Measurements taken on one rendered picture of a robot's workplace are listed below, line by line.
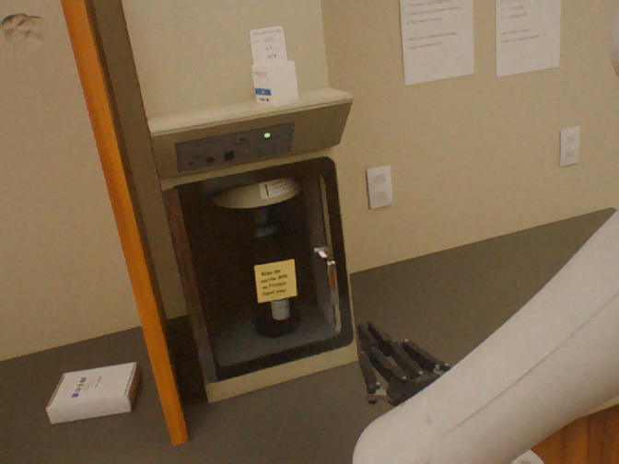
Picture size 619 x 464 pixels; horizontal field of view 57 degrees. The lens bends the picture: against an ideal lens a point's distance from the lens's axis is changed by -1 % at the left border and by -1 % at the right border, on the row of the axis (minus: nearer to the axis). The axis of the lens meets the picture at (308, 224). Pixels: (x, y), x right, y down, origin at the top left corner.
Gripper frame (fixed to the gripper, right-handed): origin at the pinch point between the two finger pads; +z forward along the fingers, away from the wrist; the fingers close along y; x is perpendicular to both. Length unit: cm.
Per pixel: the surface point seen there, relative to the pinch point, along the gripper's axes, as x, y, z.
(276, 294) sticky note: -0.8, 10.3, 22.2
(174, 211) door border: -20.8, 25.9, 21.9
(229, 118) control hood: -36.5, 15.6, 11.5
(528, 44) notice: -36, -78, 66
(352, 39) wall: -43, -26, 66
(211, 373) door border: 12.5, 25.1, 22.3
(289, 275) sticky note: -3.9, 7.3, 22.1
